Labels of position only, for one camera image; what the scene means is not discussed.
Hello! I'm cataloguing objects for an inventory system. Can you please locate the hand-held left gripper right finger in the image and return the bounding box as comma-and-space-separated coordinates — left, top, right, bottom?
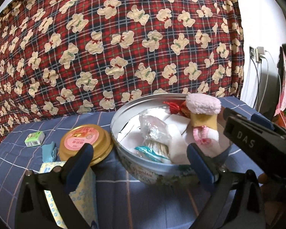
186, 143, 265, 229

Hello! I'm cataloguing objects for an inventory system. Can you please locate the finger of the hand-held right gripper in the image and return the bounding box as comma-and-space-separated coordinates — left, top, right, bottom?
223, 108, 286, 160
251, 114, 286, 135

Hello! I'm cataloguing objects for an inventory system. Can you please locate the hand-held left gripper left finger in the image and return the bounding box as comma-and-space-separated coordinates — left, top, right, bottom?
14, 143, 94, 229

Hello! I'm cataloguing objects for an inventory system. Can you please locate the pink frilled white cloth bundle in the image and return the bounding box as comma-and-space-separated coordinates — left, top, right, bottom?
193, 125, 221, 158

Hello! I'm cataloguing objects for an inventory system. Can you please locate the yellow sponge block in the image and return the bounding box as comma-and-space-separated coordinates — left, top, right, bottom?
190, 111, 217, 127

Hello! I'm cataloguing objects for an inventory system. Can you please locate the cotton swabs pack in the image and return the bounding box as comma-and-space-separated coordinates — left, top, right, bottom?
134, 141, 172, 164

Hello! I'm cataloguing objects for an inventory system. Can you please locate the round cookie tin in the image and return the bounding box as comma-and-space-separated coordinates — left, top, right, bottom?
110, 93, 231, 185

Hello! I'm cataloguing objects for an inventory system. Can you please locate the red gold embroidered pouch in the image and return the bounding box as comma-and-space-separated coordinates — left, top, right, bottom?
162, 100, 191, 118

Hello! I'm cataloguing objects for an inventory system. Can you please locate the gold lidded jar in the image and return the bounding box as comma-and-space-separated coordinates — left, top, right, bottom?
58, 125, 114, 166

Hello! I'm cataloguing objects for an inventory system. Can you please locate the teal cloth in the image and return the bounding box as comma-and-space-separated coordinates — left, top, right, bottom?
42, 141, 58, 162

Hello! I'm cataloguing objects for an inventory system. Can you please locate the yellow dotted tissue pack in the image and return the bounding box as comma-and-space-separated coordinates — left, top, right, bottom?
39, 161, 98, 229

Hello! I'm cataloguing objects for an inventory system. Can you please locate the small green tissue packet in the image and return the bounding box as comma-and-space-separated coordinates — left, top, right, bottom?
25, 132, 44, 146

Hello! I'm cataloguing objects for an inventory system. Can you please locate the blue plaid bed sheet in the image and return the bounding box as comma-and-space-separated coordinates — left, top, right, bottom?
0, 95, 272, 229

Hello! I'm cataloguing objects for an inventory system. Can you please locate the red plaid bear blanket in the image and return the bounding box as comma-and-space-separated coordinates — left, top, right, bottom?
0, 0, 245, 146

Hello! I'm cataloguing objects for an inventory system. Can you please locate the white charging cable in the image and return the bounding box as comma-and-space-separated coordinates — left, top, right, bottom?
260, 51, 282, 105

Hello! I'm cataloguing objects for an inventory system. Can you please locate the black power cable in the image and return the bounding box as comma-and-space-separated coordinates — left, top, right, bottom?
251, 57, 260, 109

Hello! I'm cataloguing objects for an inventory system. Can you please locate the wall socket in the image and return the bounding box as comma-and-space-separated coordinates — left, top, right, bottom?
250, 46, 261, 64

